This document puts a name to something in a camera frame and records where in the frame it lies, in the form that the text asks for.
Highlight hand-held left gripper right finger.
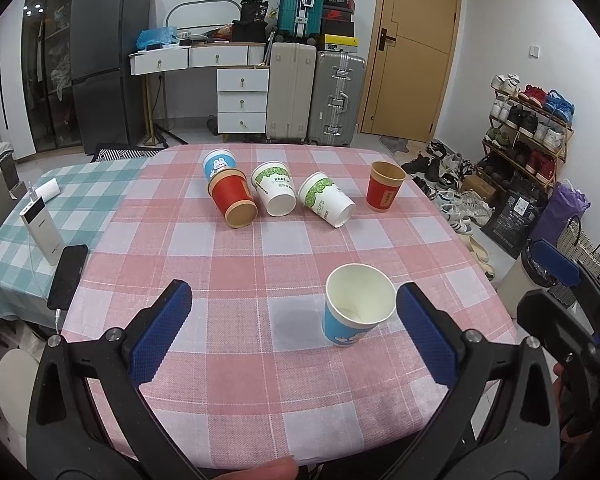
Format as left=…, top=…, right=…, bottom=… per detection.
left=396, top=282, right=564, bottom=480

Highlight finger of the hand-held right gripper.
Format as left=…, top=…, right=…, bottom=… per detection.
left=531, top=239, right=600, bottom=311
left=516, top=289, right=600, bottom=363

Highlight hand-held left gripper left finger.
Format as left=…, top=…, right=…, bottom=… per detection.
left=26, top=279, right=193, bottom=480

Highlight red paper cup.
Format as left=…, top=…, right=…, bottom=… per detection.
left=207, top=168, right=258, bottom=229
left=366, top=161, right=407, bottom=212

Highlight green leaf print paper cup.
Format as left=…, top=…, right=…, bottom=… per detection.
left=251, top=161, right=299, bottom=217
left=298, top=171, right=356, bottom=228

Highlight blue rabbit print paper cup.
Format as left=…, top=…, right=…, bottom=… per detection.
left=203, top=148, right=238, bottom=181

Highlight person's right hand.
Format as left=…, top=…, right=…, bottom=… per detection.
left=551, top=362, right=566, bottom=413

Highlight person's left hand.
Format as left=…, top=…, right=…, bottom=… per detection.
left=215, top=457, right=299, bottom=480

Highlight woven basket bag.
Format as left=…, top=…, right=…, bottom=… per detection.
left=556, top=215, right=600, bottom=279

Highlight white trash bin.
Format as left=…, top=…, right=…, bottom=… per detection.
left=499, top=242, right=578, bottom=322

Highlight purple bag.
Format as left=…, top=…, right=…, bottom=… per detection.
left=534, top=180, right=592, bottom=247

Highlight black printed bag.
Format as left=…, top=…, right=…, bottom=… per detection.
left=482, top=172, right=549, bottom=261

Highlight beige slippers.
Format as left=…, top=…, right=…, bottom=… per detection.
left=466, top=236, right=497, bottom=282

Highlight pink checked tablecloth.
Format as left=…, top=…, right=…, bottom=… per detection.
left=60, top=142, right=518, bottom=472

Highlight cardboard box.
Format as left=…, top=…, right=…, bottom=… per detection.
left=462, top=175, right=499, bottom=204

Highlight black smartphone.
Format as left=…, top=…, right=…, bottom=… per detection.
left=46, top=244, right=89, bottom=311

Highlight wooden shoe rack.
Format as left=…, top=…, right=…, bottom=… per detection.
left=481, top=87, right=576, bottom=197

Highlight pile of sneakers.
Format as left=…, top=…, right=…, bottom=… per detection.
left=401, top=139, right=496, bottom=237

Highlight shoe rack with shoes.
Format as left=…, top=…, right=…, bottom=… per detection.
left=482, top=73, right=576, bottom=186

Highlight white power bank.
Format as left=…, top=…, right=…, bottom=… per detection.
left=20, top=204, right=64, bottom=265

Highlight white stool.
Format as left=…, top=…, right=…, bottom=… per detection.
left=0, top=345, right=44, bottom=442

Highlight green checked tablecloth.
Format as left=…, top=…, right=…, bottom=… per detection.
left=0, top=157, right=150, bottom=322

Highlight small white box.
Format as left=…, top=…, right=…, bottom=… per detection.
left=31, top=177, right=61, bottom=207

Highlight black striped mat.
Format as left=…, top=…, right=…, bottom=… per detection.
left=94, top=143, right=162, bottom=164

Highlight grey doormat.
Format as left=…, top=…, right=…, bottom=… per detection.
left=378, top=135, right=411, bottom=155

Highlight black tripod stand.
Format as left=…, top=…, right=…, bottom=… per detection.
left=141, top=72, right=191, bottom=149

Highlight grey basket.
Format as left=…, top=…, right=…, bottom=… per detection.
left=0, top=142, right=21, bottom=202

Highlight white drawer cabinet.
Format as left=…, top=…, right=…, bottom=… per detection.
left=216, top=67, right=270, bottom=134

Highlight wooden door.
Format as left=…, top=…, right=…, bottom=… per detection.
left=359, top=0, right=464, bottom=144

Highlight silver suitcase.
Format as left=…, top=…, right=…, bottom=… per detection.
left=307, top=50, right=368, bottom=149

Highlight beige suitcase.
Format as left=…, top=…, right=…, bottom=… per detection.
left=265, top=41, right=317, bottom=144

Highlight white vanity desk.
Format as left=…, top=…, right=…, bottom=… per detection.
left=128, top=40, right=272, bottom=77

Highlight black refrigerator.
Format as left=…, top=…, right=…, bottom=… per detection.
left=70, top=0, right=157, bottom=156

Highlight white wardrobe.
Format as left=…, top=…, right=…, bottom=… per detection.
left=0, top=0, right=37, bottom=166

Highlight glass door cabinet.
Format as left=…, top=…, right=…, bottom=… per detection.
left=20, top=0, right=83, bottom=152

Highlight blue plastic bag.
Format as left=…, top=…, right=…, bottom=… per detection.
left=137, top=26, right=179, bottom=51

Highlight large black shoe box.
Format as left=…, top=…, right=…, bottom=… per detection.
left=321, top=20, right=356, bottom=39

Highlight grey arched mirror frame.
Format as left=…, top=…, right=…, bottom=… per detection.
left=166, top=0, right=244, bottom=41

